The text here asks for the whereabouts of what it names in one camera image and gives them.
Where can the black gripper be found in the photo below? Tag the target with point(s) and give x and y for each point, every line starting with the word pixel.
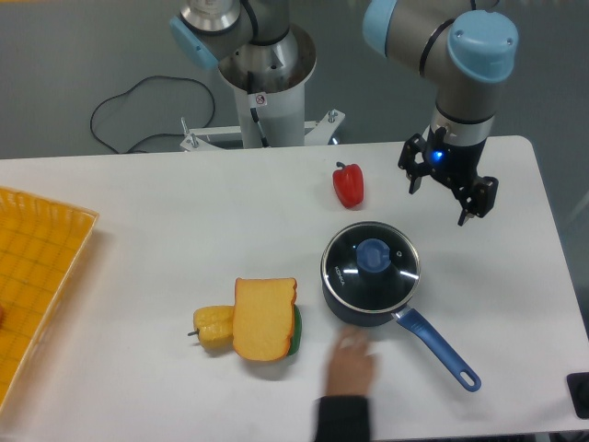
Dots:
pixel 453 166

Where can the glass lid with blue knob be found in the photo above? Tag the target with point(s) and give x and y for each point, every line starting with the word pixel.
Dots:
pixel 370 267

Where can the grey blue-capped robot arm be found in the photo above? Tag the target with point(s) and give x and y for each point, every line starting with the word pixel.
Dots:
pixel 465 48

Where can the dark sleeved forearm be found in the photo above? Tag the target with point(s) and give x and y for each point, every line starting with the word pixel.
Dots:
pixel 343 418

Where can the person's hand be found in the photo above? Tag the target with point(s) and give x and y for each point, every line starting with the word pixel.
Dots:
pixel 351 368

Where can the red toy bell pepper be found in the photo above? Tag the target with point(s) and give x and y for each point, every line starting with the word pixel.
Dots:
pixel 348 183

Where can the dark blue saucepan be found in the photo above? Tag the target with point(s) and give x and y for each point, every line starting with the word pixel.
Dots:
pixel 413 321

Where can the toy sandwich bread slice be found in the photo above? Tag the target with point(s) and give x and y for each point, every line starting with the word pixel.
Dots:
pixel 267 324

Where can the black device at table edge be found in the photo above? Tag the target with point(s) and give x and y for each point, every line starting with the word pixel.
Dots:
pixel 578 384

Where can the yellow toy bell pepper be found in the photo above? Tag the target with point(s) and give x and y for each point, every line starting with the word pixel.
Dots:
pixel 213 325

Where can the yellow woven basket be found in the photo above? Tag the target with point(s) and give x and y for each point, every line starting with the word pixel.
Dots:
pixel 41 243

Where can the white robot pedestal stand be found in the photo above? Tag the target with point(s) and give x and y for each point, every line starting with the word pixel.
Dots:
pixel 268 82

